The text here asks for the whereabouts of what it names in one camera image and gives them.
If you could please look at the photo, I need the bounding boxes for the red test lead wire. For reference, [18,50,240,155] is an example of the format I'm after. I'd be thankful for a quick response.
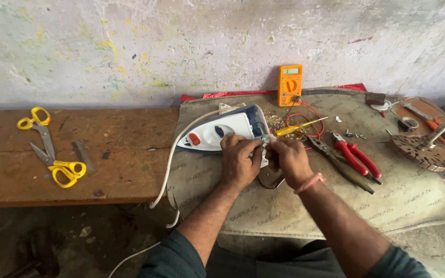
[285,100,326,151]

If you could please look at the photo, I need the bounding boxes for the person's right hand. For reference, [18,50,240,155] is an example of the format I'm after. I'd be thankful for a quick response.
[265,137,316,190]

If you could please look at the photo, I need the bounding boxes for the orange handled pliers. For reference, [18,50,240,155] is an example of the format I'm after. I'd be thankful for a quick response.
[403,103,445,151]

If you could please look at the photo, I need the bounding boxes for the yellow handled scissors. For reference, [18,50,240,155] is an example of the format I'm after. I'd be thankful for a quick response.
[29,141,87,189]
[16,107,56,161]

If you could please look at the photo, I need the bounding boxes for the brown block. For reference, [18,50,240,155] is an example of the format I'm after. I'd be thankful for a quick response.
[365,92,386,106]

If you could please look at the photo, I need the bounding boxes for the white power cord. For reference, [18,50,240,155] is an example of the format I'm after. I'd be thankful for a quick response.
[108,103,247,278]

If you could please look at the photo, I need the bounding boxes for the grey printed cloth mat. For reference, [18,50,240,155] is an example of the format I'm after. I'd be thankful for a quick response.
[167,88,445,240]

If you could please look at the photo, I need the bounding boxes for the person's left hand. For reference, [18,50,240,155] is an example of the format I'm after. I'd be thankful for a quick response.
[220,133,264,191]

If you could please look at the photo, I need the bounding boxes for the orange digital multimeter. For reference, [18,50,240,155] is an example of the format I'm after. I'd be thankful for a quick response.
[277,64,303,107]

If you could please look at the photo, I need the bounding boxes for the yellow handled screwdriver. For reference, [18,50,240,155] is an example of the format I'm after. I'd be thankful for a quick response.
[275,116,329,138]

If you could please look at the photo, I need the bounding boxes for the pink wrist thread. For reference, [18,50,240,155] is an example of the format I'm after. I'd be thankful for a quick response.
[294,172,326,195]

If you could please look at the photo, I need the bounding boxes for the dark green handled pliers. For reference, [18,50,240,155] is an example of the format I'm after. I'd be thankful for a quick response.
[307,135,376,195]

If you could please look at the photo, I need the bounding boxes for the red handled pliers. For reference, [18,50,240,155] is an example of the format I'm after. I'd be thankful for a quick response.
[331,131,382,180]

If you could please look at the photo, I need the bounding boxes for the person's dark green shirt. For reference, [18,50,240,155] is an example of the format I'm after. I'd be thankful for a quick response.
[137,229,434,278]

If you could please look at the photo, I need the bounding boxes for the black test lead wire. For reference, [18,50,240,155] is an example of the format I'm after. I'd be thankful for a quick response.
[282,97,301,121]

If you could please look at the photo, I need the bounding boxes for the red cloth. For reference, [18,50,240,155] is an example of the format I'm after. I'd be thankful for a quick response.
[180,83,368,103]

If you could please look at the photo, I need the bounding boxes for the brown wooden bench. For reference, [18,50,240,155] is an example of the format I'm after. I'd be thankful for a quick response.
[0,107,181,209]

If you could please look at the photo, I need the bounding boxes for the white and blue electric iron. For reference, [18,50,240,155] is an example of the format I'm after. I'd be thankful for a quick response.
[176,102,274,169]

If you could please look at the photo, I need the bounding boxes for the round metal rotor with shaft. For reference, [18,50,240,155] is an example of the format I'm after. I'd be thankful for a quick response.
[389,120,445,173]

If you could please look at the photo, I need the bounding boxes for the pile of wood shavings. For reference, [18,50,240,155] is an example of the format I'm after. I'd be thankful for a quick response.
[264,110,287,134]

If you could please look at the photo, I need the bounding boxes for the metal iron soleplate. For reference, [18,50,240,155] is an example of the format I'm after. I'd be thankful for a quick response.
[257,166,286,190]

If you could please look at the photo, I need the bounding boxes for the flat metal file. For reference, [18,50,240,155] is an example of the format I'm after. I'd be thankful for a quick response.
[71,141,96,175]

